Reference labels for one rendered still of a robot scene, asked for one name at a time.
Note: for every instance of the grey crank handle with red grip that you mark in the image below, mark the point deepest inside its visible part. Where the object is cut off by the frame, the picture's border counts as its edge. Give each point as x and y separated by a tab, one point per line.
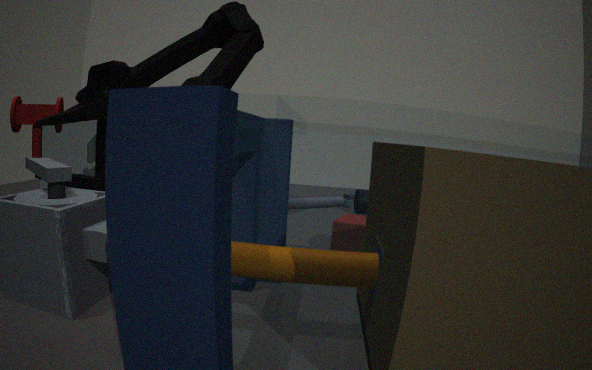
51	171

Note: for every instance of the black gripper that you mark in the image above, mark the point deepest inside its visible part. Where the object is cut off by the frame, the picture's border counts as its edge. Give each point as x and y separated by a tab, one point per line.
94	106

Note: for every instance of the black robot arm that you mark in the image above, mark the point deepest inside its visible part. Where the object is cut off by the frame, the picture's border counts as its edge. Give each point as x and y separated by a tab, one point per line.
230	28

